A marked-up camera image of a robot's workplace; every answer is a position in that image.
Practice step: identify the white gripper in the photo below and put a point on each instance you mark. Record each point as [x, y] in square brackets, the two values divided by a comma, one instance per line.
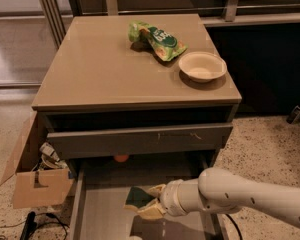
[169, 197]

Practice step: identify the green and yellow sponge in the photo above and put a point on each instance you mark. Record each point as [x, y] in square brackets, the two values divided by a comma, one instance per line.
[137, 198]

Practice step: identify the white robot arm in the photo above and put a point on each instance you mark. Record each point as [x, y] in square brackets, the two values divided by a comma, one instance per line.
[219, 191]

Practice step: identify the grey open middle drawer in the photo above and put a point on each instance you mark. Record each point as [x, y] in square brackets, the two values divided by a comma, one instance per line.
[103, 185]

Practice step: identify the grey drawer cabinet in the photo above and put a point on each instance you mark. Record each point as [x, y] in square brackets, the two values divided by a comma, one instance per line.
[100, 80]

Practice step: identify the grey top drawer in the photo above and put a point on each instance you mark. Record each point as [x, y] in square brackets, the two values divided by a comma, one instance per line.
[135, 141]

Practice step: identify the orange ball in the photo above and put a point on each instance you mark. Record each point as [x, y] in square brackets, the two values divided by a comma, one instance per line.
[121, 158]

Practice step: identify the clutter inside cardboard box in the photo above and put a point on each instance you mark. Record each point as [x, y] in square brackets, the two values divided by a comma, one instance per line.
[49, 159]

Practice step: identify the cardboard box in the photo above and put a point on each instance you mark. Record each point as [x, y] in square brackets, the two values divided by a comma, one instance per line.
[33, 187]

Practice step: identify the black device on floor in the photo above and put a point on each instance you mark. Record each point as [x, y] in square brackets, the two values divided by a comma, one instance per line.
[29, 226]

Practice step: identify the white paper bowl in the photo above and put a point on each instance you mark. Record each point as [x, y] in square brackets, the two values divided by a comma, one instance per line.
[202, 67]

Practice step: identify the green snack bag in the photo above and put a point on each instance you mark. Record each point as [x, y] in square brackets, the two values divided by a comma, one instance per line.
[164, 44]

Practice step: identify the dark floor bracket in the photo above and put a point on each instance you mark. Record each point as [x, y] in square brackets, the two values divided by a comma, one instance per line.
[294, 115]

